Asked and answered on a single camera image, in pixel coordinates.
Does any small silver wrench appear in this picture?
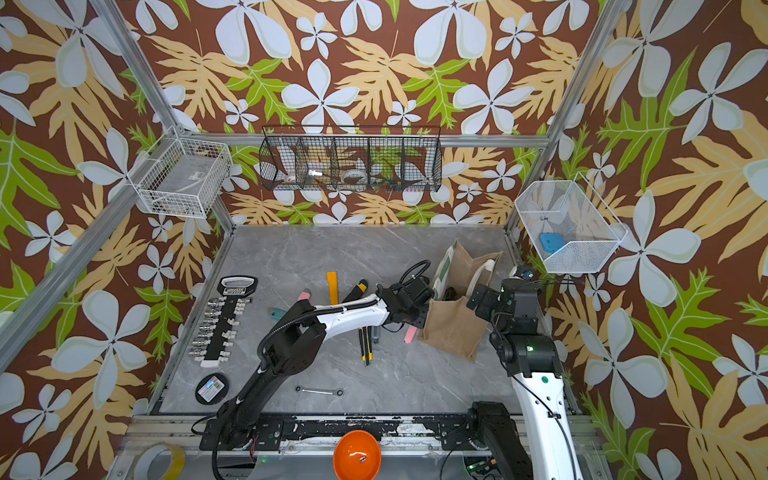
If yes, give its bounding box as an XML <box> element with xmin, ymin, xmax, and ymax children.
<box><xmin>295</xmin><ymin>385</ymin><xmax>344</xmax><ymax>397</ymax></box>

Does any black socket set rail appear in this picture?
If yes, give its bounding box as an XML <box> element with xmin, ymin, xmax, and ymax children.
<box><xmin>188</xmin><ymin>275</ymin><xmax>258</xmax><ymax>369</ymax></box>

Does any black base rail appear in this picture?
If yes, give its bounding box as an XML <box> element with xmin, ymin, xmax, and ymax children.
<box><xmin>199</xmin><ymin>411</ymin><xmax>523</xmax><ymax>452</ymax></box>

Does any orange bowl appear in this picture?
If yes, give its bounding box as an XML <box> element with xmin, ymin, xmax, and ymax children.
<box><xmin>333</xmin><ymin>430</ymin><xmax>382</xmax><ymax>480</ymax></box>

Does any yellow tape roll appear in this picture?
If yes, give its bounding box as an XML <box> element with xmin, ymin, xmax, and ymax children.
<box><xmin>132</xmin><ymin>442</ymin><xmax>186</xmax><ymax>480</ymax></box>

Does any teal utility knife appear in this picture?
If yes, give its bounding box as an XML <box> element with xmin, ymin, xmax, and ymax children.
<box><xmin>267</xmin><ymin>307</ymin><xmax>286</xmax><ymax>321</ymax></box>

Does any orange utility knife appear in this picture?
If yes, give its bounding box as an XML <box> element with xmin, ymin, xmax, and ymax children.
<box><xmin>326</xmin><ymin>271</ymin><xmax>339</xmax><ymax>305</ymax></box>

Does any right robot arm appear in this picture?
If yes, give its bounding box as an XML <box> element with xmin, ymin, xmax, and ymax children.
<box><xmin>467</xmin><ymin>277</ymin><xmax>583</xmax><ymax>479</ymax></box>

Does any white mesh basket right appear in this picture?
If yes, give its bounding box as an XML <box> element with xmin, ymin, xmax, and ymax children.
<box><xmin>515</xmin><ymin>174</ymin><xmax>629</xmax><ymax>276</ymax></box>

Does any green burlap Christmas tote bag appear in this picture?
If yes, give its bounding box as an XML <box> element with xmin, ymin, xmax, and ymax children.
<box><xmin>417</xmin><ymin>240</ymin><xmax>502</xmax><ymax>363</ymax></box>

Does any white wire basket left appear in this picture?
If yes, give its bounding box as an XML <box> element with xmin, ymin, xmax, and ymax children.
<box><xmin>128</xmin><ymin>127</ymin><xmax>232</xmax><ymax>219</ymax></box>

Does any black wire basket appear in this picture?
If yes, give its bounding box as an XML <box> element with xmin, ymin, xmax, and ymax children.
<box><xmin>256</xmin><ymin>125</ymin><xmax>444</xmax><ymax>192</ymax></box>

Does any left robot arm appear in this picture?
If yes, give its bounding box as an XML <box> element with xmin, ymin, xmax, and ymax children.
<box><xmin>200</xmin><ymin>277</ymin><xmax>434</xmax><ymax>451</ymax></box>

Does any black yellow snap knife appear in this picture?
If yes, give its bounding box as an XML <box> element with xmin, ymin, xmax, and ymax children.
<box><xmin>343</xmin><ymin>279</ymin><xmax>368</xmax><ymax>303</ymax></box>

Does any blue object in basket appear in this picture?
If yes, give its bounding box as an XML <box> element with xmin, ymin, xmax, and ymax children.
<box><xmin>539</xmin><ymin>233</ymin><xmax>566</xmax><ymax>254</ymax></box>

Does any round black tape measure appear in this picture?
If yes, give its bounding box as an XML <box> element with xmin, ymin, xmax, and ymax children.
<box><xmin>194</xmin><ymin>372</ymin><xmax>230</xmax><ymax>405</ymax></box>

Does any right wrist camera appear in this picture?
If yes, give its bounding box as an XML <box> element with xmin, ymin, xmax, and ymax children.
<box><xmin>510</xmin><ymin>264</ymin><xmax>539</xmax><ymax>281</ymax></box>

